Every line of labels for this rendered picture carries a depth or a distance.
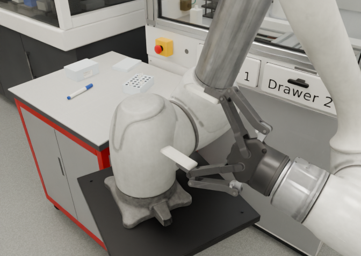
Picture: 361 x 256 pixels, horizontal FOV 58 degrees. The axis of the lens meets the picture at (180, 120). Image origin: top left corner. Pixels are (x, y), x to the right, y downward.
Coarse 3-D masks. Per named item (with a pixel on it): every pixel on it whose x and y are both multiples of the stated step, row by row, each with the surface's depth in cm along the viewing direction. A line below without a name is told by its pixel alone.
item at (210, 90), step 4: (208, 88) 55; (212, 88) 55; (236, 88) 54; (208, 92) 55; (212, 92) 55; (216, 92) 55; (220, 92) 55; (224, 92) 54; (212, 96) 55; (216, 96) 55; (228, 96) 54
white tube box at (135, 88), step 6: (132, 78) 139; (138, 78) 139; (144, 78) 140; (150, 78) 138; (126, 84) 135; (132, 84) 134; (138, 84) 135; (144, 84) 134; (150, 84) 139; (126, 90) 134; (132, 90) 133; (138, 90) 132; (144, 90) 135
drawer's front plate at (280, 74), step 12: (264, 72) 121; (276, 72) 118; (288, 72) 115; (300, 72) 113; (264, 84) 123; (288, 84) 117; (312, 84) 111; (288, 96) 119; (300, 96) 116; (312, 96) 113; (324, 96) 110; (324, 108) 112
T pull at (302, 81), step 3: (288, 81) 112; (291, 81) 111; (294, 81) 111; (297, 81) 111; (300, 81) 111; (303, 81) 111; (294, 84) 111; (297, 84) 111; (300, 84) 110; (303, 84) 109; (306, 84) 109; (306, 87) 109
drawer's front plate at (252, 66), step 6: (198, 48) 137; (198, 54) 138; (246, 60) 124; (252, 60) 122; (258, 60) 122; (246, 66) 125; (252, 66) 123; (258, 66) 122; (240, 72) 128; (252, 72) 124; (258, 72) 124; (240, 78) 129; (246, 78) 127; (252, 78) 125; (246, 84) 129; (252, 84) 127
